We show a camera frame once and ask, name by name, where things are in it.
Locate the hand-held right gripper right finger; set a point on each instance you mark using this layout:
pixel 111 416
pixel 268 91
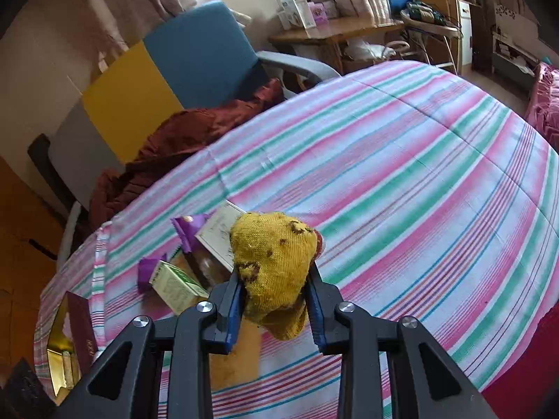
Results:
pixel 315 318

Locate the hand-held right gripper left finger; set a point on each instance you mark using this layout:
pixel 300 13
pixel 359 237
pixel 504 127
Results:
pixel 236 314

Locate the yellow knitted cloth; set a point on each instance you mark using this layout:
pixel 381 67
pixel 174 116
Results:
pixel 275 262

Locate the gold tin box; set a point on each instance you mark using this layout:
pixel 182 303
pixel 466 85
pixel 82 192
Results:
pixel 81 336

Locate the large orange sponge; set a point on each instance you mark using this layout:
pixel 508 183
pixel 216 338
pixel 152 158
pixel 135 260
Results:
pixel 238 366

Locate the small brown item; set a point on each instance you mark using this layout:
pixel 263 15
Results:
pixel 205 270

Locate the green carton box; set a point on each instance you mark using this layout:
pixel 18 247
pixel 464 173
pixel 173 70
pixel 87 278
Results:
pixel 179 288

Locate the white card box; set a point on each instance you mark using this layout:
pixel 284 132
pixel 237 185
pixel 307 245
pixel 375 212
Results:
pixel 216 231

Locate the small purple wrapper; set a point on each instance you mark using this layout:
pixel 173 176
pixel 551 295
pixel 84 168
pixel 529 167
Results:
pixel 187 231

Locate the wooden wardrobe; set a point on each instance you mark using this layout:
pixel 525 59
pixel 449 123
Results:
pixel 22 248

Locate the rust brown jacket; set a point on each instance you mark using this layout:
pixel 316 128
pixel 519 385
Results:
pixel 174 144

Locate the dark red cloth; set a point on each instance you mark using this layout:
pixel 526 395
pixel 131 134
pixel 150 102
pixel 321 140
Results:
pixel 528 366

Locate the grey yellow blue chair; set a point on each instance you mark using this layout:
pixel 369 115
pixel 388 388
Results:
pixel 196 52

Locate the white plastic bag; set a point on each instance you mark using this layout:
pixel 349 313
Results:
pixel 362 50

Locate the wooden desk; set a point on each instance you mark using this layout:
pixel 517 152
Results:
pixel 332 32

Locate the small white box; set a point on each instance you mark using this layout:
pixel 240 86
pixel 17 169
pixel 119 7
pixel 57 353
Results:
pixel 284 19

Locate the purple box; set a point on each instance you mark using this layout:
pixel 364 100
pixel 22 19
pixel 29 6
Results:
pixel 318 12

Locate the tall white box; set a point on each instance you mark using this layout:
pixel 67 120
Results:
pixel 299 8

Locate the metal folding rack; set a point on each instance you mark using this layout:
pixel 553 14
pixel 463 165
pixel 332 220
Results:
pixel 432 28

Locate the pink bed cover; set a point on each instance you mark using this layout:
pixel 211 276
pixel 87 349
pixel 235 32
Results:
pixel 543 100

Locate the white cabinet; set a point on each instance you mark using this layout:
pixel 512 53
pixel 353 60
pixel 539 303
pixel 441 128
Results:
pixel 464 30

